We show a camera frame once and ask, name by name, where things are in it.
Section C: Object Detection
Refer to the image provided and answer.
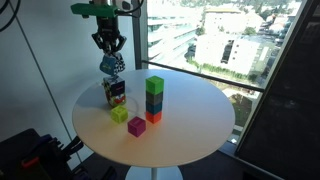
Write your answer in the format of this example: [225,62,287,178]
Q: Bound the small juice carton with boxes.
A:
[101,75,127,109]

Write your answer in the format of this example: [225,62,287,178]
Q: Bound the blue toy block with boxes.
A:
[145,101,164,116]

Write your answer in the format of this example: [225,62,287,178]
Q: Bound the black side panel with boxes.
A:
[234,0,320,180]

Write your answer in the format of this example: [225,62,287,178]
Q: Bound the black wall cable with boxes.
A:
[0,0,22,33]

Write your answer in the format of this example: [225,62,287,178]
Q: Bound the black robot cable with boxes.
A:
[115,0,145,17]

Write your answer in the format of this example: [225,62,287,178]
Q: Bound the lime yellow toy block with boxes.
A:
[110,105,129,125]

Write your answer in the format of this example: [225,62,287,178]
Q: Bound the green toy block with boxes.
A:
[145,75,165,96]

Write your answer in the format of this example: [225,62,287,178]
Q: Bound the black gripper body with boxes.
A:
[95,16,121,38]

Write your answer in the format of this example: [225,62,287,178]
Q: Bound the dark window railing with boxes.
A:
[141,59,268,94]

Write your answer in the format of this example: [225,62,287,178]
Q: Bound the grey window frame post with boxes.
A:
[131,0,150,71]

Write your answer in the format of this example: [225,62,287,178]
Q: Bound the orange toy block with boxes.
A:
[145,110,163,125]

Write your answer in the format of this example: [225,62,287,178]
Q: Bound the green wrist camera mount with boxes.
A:
[70,2,120,20]

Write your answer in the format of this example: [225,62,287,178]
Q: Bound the white table pedestal base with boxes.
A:
[124,164,184,180]

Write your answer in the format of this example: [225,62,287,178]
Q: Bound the magenta toy block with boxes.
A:
[127,116,147,138]

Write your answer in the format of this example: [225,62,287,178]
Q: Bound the black equipment pile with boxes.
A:
[0,128,118,180]

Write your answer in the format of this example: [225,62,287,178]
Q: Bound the white building outside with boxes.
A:
[194,32,279,77]

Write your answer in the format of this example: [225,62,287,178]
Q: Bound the red handle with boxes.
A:
[21,156,41,170]

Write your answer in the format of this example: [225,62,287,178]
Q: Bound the fabric owl block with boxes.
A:
[99,52,127,77]

